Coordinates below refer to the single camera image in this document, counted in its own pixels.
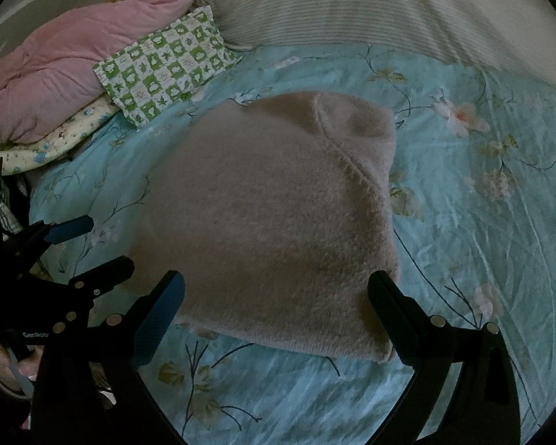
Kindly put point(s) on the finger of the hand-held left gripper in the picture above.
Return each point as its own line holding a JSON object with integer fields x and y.
{"x": 106, "y": 273}
{"x": 72, "y": 228}

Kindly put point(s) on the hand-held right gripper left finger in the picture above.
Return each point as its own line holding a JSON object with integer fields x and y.
{"x": 164, "y": 308}

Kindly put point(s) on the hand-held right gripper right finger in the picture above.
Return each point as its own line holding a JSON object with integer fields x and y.
{"x": 389, "y": 301}

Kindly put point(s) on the beige fleece sweater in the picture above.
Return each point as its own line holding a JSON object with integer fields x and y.
{"x": 268, "y": 222}

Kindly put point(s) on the person's left hand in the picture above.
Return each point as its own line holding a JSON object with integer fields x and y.
{"x": 30, "y": 361}

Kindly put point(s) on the cream cartoon print blanket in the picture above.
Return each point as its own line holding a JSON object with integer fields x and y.
{"x": 60, "y": 139}

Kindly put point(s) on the light blue floral bed sheet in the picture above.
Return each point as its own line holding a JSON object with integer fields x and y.
{"x": 468, "y": 194}

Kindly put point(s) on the pink quilt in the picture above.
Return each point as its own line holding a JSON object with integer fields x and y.
{"x": 65, "y": 65}

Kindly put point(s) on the green checkered pillow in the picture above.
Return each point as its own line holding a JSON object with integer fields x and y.
{"x": 167, "y": 65}

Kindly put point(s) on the white striped blanket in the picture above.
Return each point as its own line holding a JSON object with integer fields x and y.
{"x": 375, "y": 9}

